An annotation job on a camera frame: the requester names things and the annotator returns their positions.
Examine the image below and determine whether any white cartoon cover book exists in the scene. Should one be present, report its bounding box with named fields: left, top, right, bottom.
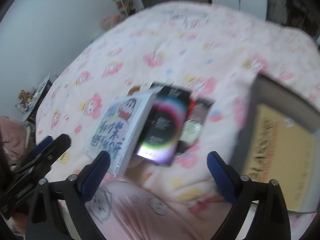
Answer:
left=84, top=91, right=157, bottom=177

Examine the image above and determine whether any black side table with toys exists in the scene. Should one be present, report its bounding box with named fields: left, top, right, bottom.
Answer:
left=15, top=74, right=53, bottom=123

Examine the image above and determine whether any dark curtain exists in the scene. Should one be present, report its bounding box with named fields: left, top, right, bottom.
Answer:
left=269, top=0, right=320, bottom=38

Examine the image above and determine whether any pink cartoon printed blanket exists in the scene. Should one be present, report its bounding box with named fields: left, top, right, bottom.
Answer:
left=35, top=1, right=320, bottom=240

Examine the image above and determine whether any yellow book in box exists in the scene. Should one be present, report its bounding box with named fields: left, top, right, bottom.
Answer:
left=241, top=104, right=314, bottom=212

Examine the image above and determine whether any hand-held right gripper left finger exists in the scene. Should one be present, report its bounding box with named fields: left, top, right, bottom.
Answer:
left=25, top=151, right=112, bottom=240

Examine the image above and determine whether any red snack packet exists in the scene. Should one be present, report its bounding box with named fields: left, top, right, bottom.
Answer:
left=179, top=99, right=215, bottom=155

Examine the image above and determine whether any pink cloth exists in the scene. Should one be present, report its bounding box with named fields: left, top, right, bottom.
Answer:
left=0, top=116, right=28, bottom=165

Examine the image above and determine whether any grey storage box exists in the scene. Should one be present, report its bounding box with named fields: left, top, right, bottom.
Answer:
left=231, top=74, right=320, bottom=214

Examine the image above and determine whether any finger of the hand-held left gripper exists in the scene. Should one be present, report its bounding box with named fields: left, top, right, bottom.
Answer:
left=14, top=133, right=72, bottom=178
left=30, top=136, right=54, bottom=160

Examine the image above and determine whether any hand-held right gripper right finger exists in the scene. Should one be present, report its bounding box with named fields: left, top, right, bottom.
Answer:
left=207, top=151, right=293, bottom=240

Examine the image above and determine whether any black rainbow-ring box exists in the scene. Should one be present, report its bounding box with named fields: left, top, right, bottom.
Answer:
left=132, top=81, right=192, bottom=167

